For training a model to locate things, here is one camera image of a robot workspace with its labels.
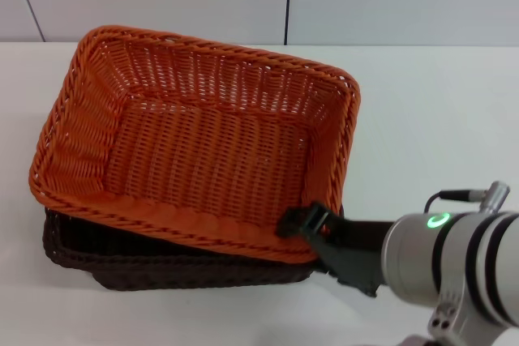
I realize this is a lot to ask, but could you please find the black cable with silver plug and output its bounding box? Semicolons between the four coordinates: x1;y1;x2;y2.
423;181;510;214

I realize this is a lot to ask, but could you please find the dark brown wicker basket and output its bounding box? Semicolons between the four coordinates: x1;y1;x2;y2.
42;203;345;293

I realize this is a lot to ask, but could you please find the orange wicker basket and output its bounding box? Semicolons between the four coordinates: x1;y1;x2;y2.
28;25;362;263

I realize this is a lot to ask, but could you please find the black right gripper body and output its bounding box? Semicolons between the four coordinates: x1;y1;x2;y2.
314;216;393;299

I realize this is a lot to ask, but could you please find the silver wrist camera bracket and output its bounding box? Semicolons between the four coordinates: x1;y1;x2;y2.
399;292;482;346

